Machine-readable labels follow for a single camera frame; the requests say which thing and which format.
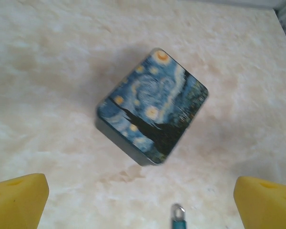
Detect small metal hook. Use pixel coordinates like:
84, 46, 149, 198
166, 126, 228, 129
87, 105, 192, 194
169, 203, 187, 229

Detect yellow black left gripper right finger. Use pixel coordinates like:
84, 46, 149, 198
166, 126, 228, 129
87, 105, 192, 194
233, 176, 286, 229

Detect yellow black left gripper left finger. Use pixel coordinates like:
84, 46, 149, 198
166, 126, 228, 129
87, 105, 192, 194
0, 173, 50, 229

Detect starry night painted tin box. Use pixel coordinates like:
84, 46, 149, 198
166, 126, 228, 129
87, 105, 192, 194
95, 47, 210, 167

